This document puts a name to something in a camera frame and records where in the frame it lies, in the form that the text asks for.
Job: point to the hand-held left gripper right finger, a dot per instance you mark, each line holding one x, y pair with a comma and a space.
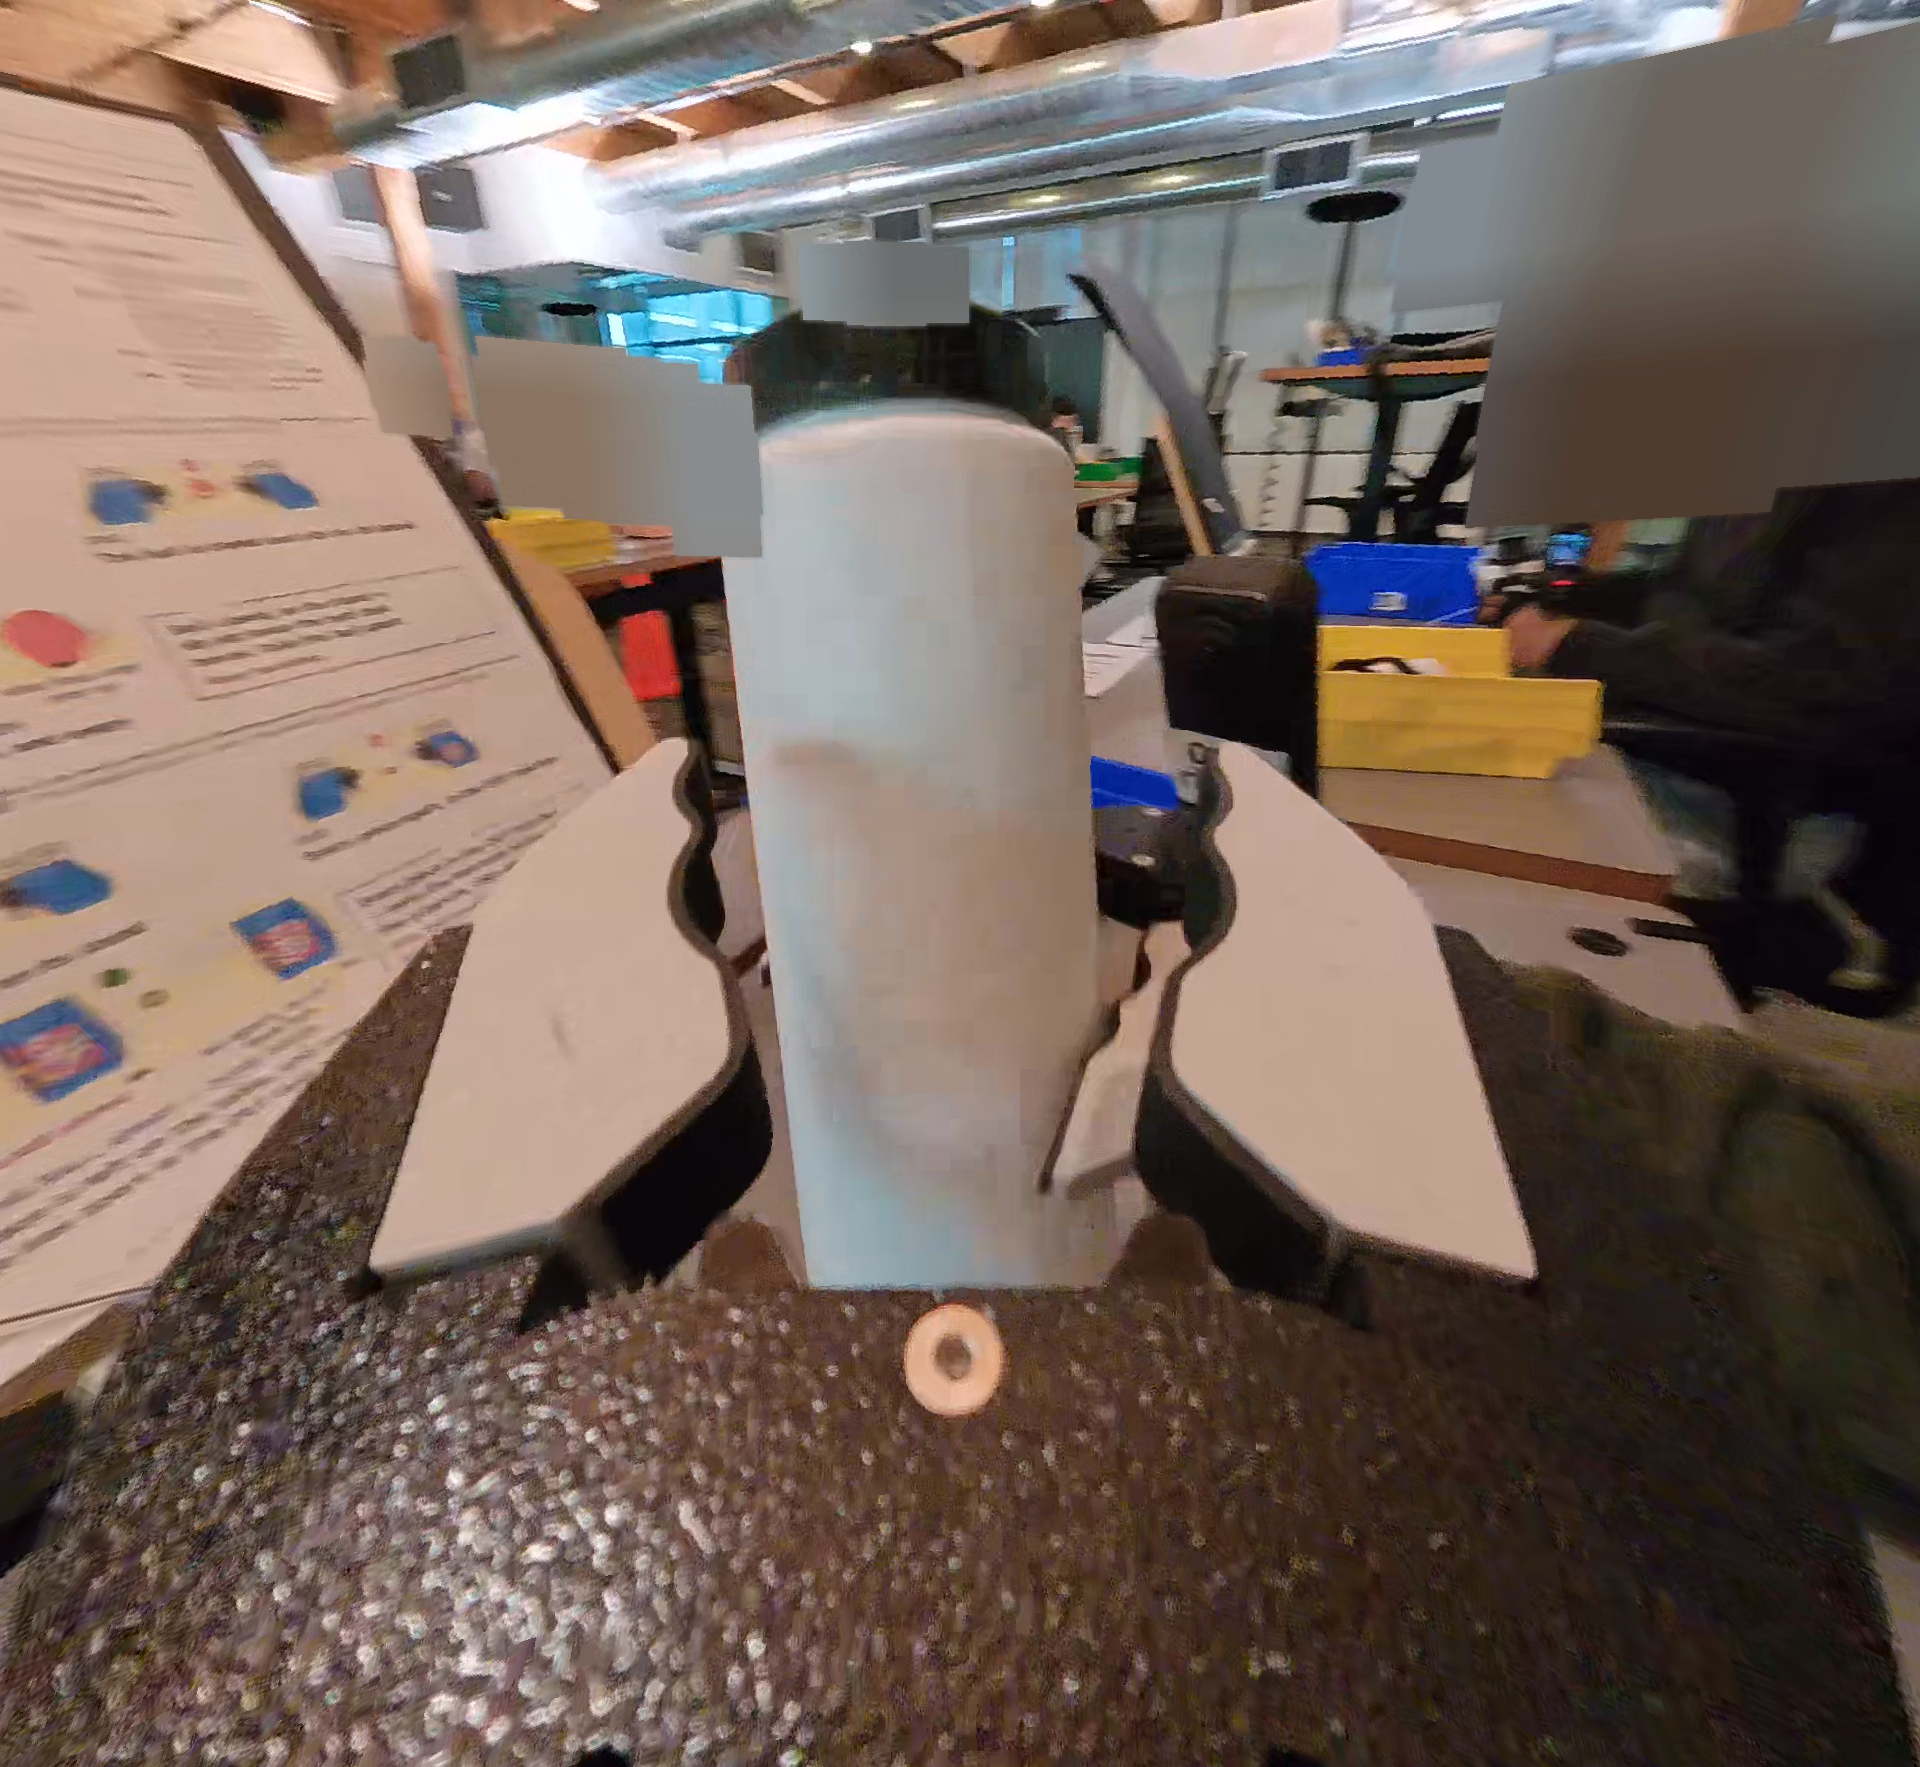
1351, 1047

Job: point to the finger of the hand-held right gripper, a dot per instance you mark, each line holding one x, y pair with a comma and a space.
1102, 1107

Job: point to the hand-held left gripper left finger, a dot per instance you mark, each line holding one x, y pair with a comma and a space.
571, 1031

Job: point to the blue plastic bin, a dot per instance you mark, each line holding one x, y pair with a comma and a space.
1133, 783
1389, 581

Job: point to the white cylinder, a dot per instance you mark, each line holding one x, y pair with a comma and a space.
914, 821

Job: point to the person's right forearm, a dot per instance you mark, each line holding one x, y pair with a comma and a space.
1725, 1197

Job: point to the yellow plastic bin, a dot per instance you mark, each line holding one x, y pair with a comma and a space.
548, 539
1454, 717

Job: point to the dark tilted board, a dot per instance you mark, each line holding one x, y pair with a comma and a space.
1154, 385

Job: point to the standing desk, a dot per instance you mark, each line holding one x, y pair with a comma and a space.
1380, 367

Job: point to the printed instruction board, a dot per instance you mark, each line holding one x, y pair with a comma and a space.
225, 747

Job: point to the black floor lamp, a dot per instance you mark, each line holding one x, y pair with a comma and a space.
1351, 206

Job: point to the metal ventilation duct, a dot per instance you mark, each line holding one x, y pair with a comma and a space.
1050, 102

